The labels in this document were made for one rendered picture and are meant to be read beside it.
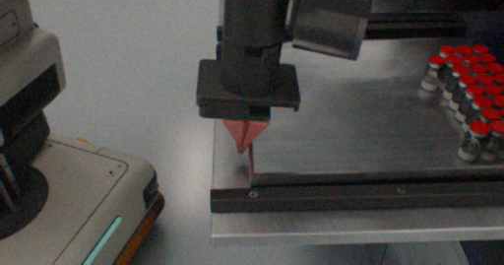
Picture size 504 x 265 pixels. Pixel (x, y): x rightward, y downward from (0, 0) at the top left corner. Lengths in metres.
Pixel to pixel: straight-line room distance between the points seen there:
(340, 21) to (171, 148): 1.50
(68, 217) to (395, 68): 0.93
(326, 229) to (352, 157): 0.11
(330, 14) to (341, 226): 0.22
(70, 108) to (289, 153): 1.67
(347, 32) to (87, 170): 1.13
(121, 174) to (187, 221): 0.33
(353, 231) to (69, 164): 1.10
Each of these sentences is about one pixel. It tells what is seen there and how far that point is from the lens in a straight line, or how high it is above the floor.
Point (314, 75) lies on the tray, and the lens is 0.68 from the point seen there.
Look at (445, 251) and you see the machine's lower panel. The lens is 0.95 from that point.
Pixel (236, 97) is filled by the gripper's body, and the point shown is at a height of 1.00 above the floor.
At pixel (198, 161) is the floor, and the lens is 1.79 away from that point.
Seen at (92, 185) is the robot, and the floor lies 0.28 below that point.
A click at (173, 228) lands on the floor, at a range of 1.60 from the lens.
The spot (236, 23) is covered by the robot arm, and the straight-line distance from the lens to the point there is 0.41.
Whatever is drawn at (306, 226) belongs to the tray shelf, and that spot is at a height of 0.88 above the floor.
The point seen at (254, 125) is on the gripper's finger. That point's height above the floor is 0.96.
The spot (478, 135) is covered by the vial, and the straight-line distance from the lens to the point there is 0.57.
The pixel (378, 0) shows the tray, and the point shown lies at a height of 0.88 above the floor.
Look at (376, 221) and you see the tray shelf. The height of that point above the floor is 0.88.
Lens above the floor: 1.27
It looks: 41 degrees down
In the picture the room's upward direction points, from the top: straight up
